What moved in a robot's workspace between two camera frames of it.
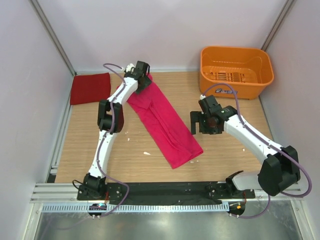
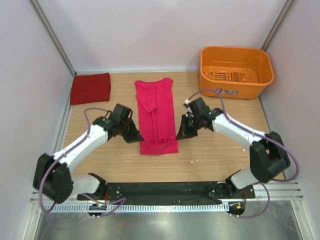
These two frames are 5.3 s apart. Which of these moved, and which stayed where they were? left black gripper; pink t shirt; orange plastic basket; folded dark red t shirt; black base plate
Moved: pink t shirt; left black gripper
Stayed: folded dark red t shirt; black base plate; orange plastic basket
